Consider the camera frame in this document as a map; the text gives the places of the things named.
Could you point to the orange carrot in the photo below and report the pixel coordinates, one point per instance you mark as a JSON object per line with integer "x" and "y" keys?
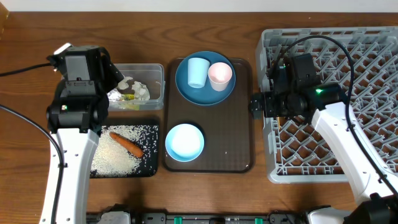
{"x": 127, "y": 144}

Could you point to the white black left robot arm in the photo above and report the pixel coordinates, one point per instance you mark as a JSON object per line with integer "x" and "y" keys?
{"x": 74, "y": 119}

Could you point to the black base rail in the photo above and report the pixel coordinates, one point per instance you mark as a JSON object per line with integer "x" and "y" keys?
{"x": 123, "y": 214}

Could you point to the black tray with rice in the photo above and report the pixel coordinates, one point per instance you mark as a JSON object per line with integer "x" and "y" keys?
{"x": 149, "y": 146}

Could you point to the light blue bowl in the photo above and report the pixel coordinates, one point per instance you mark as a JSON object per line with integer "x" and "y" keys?
{"x": 184, "y": 142}

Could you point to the light blue cup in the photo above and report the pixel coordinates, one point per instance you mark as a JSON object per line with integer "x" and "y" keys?
{"x": 197, "y": 72}

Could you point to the dark brown serving tray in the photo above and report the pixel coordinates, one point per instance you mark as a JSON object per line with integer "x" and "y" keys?
{"x": 227, "y": 126}

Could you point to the dark blue plate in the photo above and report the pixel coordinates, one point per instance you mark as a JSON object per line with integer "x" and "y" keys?
{"x": 205, "y": 96}

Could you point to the pile of white rice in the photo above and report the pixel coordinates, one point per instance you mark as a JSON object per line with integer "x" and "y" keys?
{"x": 115, "y": 155}

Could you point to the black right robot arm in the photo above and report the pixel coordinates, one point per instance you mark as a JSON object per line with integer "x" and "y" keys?
{"x": 327, "y": 109}

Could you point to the clear plastic waste bin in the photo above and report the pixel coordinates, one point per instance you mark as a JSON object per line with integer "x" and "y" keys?
{"x": 150, "y": 74}

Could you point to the green snack wrapper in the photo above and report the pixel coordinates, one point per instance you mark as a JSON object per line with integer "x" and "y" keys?
{"x": 119, "y": 101}

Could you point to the grey dishwasher rack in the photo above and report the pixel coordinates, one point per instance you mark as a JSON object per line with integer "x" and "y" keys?
{"x": 360, "y": 59}

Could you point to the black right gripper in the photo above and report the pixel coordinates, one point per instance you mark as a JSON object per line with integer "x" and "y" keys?
{"x": 268, "y": 99}

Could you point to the pink cup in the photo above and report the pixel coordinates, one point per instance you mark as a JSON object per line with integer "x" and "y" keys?
{"x": 219, "y": 75}

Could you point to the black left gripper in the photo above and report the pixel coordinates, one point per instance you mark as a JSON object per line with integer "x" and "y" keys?
{"x": 111, "y": 78}

